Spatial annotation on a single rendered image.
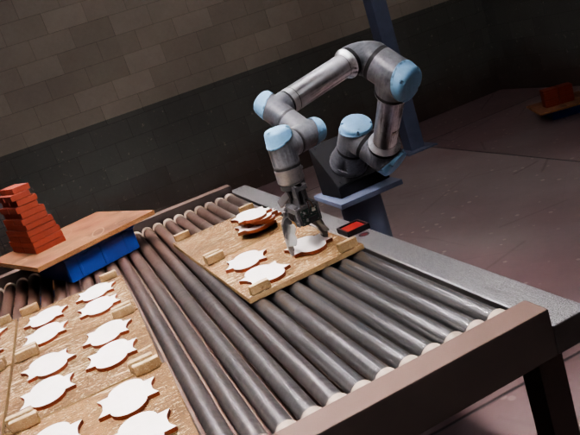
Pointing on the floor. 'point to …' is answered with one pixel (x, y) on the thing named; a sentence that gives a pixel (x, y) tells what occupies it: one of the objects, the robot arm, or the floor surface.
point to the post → (409, 130)
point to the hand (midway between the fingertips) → (308, 245)
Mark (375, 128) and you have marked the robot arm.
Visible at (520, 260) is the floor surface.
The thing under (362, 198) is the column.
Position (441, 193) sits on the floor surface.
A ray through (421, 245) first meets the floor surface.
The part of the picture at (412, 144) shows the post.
